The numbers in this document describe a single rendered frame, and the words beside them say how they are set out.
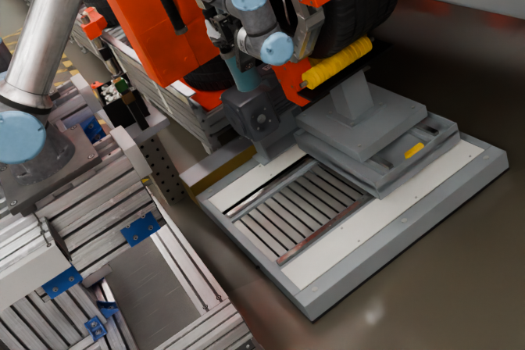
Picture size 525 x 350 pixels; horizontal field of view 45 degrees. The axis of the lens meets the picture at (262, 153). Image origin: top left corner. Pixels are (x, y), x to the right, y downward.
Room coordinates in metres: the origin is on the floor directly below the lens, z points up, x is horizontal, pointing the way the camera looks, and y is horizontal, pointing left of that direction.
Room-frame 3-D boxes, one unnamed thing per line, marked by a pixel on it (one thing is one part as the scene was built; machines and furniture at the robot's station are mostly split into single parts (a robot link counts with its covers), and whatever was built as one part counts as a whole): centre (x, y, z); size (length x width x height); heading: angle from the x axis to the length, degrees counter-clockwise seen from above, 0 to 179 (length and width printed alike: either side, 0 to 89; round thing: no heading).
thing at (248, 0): (1.35, -0.11, 0.95); 0.11 x 0.08 x 0.11; 13
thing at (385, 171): (1.85, -0.38, 0.13); 0.50 x 0.36 x 0.10; 17
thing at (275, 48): (1.33, -0.12, 0.85); 0.11 x 0.08 x 0.09; 17
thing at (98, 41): (3.32, 0.54, 0.30); 0.09 x 0.05 x 0.50; 17
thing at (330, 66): (1.76, -0.34, 0.51); 0.29 x 0.06 x 0.06; 107
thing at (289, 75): (1.86, -0.24, 0.48); 0.16 x 0.12 x 0.17; 107
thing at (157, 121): (2.21, 0.40, 0.44); 0.43 x 0.17 x 0.03; 17
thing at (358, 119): (1.89, -0.37, 0.32); 0.40 x 0.30 x 0.28; 17
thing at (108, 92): (2.20, 0.39, 0.51); 0.20 x 0.14 x 0.13; 8
